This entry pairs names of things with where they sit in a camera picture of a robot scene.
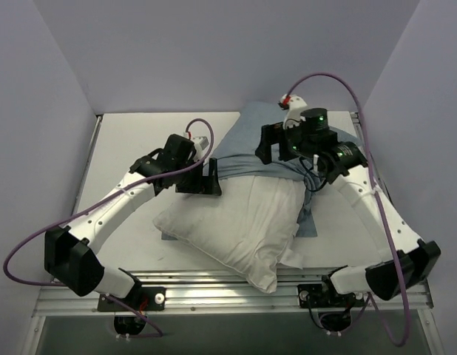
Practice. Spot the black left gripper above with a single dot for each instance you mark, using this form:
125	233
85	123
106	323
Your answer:
198	181

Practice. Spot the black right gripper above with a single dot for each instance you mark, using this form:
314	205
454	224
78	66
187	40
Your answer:
274	140

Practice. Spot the blue pillowcase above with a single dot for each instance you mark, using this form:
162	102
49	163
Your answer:
327	234

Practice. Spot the white pillow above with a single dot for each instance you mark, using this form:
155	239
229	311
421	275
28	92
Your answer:
247	229

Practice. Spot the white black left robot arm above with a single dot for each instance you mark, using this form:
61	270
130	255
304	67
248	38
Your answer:
70	251

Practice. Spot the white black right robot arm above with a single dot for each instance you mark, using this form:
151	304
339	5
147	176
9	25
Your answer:
406	259

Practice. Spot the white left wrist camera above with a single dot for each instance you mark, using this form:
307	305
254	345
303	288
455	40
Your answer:
200	144

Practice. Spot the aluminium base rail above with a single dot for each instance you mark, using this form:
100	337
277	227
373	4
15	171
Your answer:
191	292

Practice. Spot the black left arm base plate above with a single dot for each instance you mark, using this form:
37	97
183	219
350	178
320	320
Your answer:
144	298

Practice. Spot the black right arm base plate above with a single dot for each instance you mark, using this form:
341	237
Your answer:
319	295

